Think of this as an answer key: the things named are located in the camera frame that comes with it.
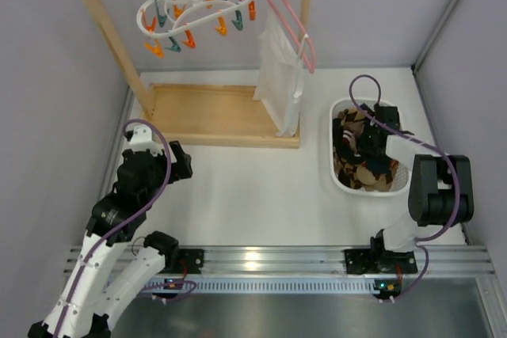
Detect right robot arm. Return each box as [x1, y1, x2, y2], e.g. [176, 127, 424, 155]
[361, 104, 474, 267]

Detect white plastic clip hanger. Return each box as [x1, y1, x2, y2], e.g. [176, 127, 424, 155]
[135, 0, 257, 59]

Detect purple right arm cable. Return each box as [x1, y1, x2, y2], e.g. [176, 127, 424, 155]
[348, 74, 463, 303]

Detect white perforated laundry basket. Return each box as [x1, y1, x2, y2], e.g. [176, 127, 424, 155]
[328, 97, 410, 198]

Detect socks pile in basket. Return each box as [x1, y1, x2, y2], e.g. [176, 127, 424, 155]
[331, 108, 399, 192]

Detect pink clothes hanger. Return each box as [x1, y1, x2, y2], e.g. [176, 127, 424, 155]
[266, 0, 316, 74]

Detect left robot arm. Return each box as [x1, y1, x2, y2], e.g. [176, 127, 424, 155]
[28, 141, 193, 337]

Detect white undershirt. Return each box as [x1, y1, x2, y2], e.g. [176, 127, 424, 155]
[253, 11, 304, 137]

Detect white slotted cable duct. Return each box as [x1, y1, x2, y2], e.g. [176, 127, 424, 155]
[141, 278, 396, 294]

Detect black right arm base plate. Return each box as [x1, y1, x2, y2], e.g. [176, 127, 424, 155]
[344, 249, 417, 275]

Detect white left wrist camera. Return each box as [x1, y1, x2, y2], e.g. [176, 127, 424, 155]
[126, 124, 165, 157]

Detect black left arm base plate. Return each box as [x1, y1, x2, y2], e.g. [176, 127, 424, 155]
[171, 249, 205, 275]

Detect wooden clothes rack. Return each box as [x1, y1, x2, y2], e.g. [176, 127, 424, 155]
[83, 0, 300, 148]

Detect aluminium mounting rail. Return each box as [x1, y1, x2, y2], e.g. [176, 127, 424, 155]
[67, 245, 496, 275]

